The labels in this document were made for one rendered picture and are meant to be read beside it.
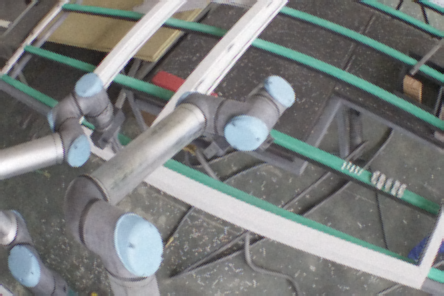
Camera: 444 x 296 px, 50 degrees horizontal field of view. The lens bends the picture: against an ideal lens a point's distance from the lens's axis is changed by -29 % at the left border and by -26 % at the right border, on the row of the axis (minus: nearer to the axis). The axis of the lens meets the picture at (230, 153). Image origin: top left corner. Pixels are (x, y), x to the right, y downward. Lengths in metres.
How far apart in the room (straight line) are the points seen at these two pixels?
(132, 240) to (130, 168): 0.28
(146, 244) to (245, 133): 0.52
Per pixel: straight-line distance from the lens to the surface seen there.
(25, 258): 1.84
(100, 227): 1.09
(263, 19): 2.27
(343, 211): 2.73
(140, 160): 1.33
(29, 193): 3.33
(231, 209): 1.71
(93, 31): 2.96
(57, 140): 1.55
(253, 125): 1.49
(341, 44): 2.55
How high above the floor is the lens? 2.40
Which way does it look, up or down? 54 degrees down
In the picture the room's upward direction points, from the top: 18 degrees counter-clockwise
